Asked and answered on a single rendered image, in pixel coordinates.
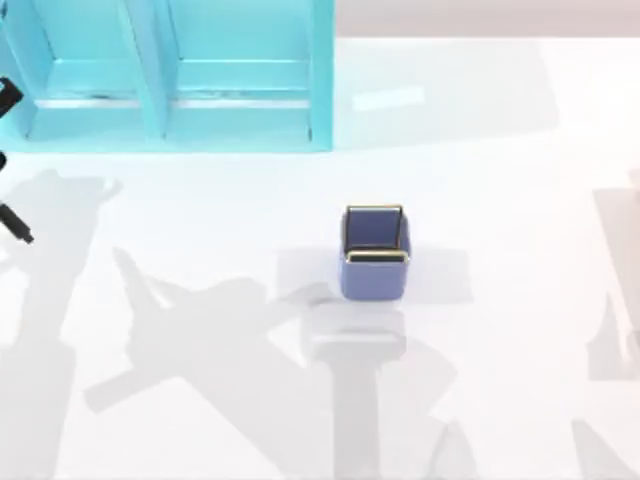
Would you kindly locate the light blue rack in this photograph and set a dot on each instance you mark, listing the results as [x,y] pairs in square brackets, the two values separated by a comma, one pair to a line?
[150,75]

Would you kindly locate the blue book with gold edges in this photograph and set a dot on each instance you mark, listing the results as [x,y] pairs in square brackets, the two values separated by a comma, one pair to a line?
[375,277]

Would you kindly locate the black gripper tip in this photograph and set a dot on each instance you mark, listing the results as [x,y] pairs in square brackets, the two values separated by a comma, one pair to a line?
[15,225]

